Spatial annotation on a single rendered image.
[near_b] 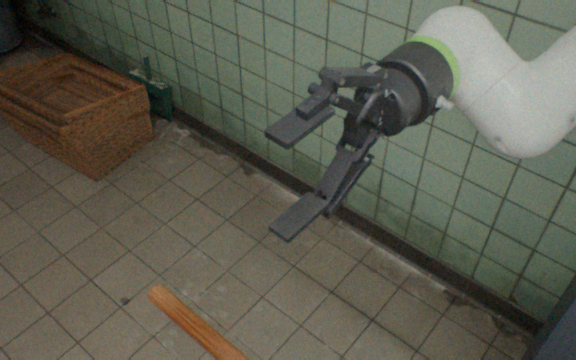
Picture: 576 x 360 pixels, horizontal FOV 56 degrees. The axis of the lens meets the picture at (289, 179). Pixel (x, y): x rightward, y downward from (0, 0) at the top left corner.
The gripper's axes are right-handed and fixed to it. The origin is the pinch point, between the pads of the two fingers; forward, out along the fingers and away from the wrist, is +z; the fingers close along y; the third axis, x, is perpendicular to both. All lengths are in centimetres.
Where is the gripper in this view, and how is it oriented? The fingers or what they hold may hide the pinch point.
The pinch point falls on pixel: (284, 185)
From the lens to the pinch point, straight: 54.7
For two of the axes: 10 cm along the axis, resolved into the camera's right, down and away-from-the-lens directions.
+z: -6.6, 5.3, -5.3
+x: -7.5, -4.7, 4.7
